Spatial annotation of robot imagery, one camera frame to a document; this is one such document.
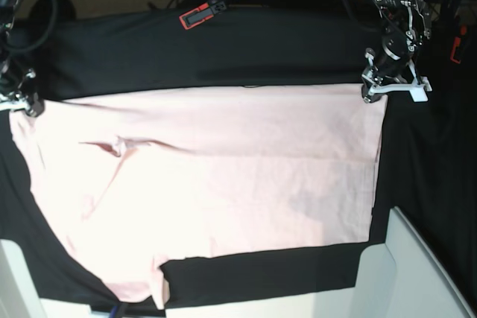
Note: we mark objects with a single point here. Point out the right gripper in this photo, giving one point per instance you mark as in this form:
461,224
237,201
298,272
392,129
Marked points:
13,95

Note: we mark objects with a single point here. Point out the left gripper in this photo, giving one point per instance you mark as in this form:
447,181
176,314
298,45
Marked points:
391,64

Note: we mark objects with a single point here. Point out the pink T-shirt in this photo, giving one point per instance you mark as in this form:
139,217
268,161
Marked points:
129,182

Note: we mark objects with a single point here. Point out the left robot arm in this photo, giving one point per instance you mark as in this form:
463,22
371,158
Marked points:
404,26

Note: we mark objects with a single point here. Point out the red clamp at right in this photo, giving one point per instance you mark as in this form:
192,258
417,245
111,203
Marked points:
459,44

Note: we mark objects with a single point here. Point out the red black clamp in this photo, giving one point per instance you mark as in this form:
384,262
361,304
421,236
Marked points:
201,14

